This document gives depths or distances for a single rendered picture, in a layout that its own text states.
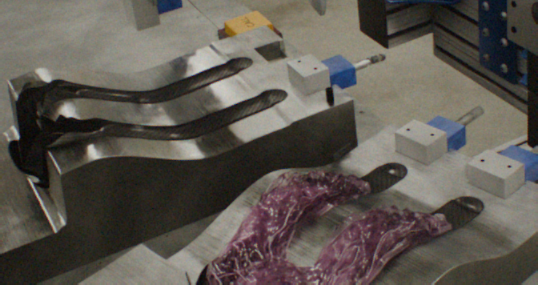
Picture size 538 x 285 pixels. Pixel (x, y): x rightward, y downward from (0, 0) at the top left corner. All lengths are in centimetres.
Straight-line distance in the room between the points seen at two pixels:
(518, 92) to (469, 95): 136
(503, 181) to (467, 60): 59
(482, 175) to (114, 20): 85
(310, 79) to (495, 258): 37
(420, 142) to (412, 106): 174
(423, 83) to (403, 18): 133
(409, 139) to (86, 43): 71
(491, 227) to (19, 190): 57
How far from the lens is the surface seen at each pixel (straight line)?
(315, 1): 123
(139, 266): 104
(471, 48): 168
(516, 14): 133
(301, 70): 130
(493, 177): 115
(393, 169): 121
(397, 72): 311
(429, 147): 120
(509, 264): 109
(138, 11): 149
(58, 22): 184
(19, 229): 123
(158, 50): 167
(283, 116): 127
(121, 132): 125
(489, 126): 284
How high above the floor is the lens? 155
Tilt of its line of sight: 32 degrees down
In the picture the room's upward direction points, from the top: 9 degrees counter-clockwise
